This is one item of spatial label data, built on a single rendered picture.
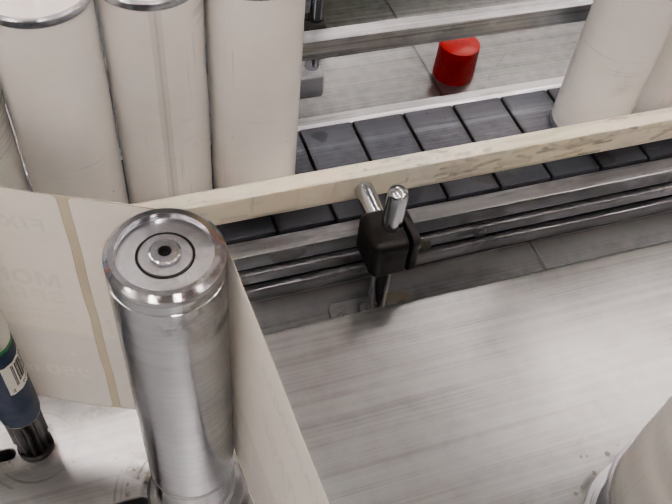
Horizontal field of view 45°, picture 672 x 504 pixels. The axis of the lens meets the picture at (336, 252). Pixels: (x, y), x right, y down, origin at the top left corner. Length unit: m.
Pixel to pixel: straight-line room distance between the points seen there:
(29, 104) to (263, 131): 0.12
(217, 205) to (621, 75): 0.27
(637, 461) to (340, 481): 0.14
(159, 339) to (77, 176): 0.21
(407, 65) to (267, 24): 0.31
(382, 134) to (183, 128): 0.17
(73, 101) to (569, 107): 0.33
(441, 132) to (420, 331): 0.17
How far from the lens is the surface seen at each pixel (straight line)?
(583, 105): 0.58
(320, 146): 0.56
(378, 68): 0.70
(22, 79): 0.42
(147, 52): 0.41
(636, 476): 0.38
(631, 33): 0.55
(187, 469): 0.35
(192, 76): 0.43
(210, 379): 0.29
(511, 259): 0.58
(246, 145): 0.47
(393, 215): 0.45
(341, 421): 0.44
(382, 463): 0.43
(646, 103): 0.63
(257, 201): 0.48
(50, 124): 0.43
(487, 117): 0.60
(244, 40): 0.42
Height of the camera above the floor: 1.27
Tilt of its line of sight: 51 degrees down
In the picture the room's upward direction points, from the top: 7 degrees clockwise
